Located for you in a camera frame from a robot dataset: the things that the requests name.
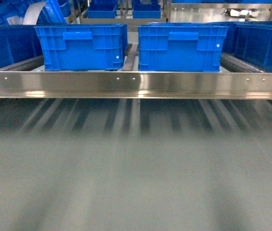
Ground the blue background bin right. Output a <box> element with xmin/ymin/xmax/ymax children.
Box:
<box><xmin>132</xmin><ymin>5</ymin><xmax>161</xmax><ymax>18</ymax></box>

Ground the blue crate front right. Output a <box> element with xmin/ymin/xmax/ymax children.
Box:
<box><xmin>138</xmin><ymin>23</ymin><xmax>228</xmax><ymax>72</ymax></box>

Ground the blue crate far left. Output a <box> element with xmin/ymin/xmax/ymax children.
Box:
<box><xmin>0</xmin><ymin>25</ymin><xmax>42</xmax><ymax>68</ymax></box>

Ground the blue background bin left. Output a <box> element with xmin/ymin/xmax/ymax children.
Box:
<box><xmin>87</xmin><ymin>5</ymin><xmax>117</xmax><ymax>18</ymax></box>

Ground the blue crate far right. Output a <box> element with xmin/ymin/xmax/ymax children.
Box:
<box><xmin>221</xmin><ymin>21</ymin><xmax>272</xmax><ymax>72</ymax></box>

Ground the blue crate front left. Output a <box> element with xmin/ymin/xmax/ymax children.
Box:
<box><xmin>35</xmin><ymin>24</ymin><xmax>128</xmax><ymax>71</ymax></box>

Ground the blue background bin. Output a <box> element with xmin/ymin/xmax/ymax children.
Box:
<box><xmin>87</xmin><ymin>5</ymin><xmax>117</xmax><ymax>18</ymax></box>
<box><xmin>132</xmin><ymin>5</ymin><xmax>161</xmax><ymax>18</ymax></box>

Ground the blue crate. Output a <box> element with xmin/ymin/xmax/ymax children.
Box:
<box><xmin>138</xmin><ymin>23</ymin><xmax>228</xmax><ymax>72</ymax></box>
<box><xmin>221</xmin><ymin>21</ymin><xmax>272</xmax><ymax>72</ymax></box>
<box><xmin>0</xmin><ymin>25</ymin><xmax>42</xmax><ymax>68</ymax></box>
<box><xmin>35</xmin><ymin>24</ymin><xmax>128</xmax><ymax>71</ymax></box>

